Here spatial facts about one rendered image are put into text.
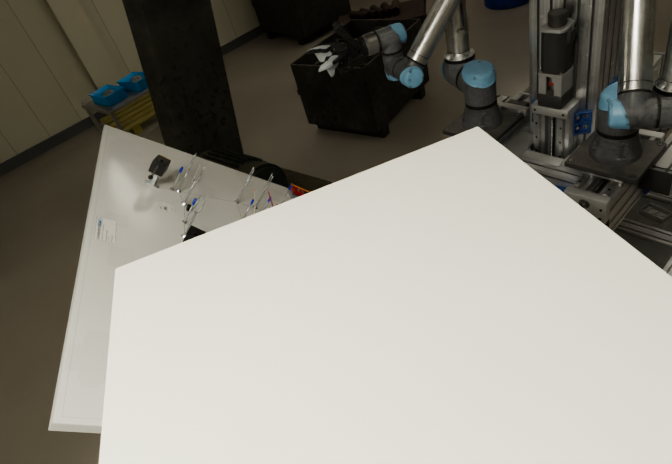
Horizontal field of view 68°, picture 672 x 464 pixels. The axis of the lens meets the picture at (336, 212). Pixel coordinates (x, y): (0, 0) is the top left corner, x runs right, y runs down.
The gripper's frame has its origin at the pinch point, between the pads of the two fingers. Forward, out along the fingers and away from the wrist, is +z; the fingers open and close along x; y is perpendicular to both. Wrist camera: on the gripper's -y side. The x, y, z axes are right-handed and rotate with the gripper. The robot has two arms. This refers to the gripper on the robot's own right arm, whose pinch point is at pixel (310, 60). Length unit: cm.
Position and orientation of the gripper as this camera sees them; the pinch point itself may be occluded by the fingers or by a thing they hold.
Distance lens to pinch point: 182.8
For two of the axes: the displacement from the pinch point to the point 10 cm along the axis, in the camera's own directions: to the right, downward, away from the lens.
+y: 2.0, 6.8, 7.1
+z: -9.2, 3.7, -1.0
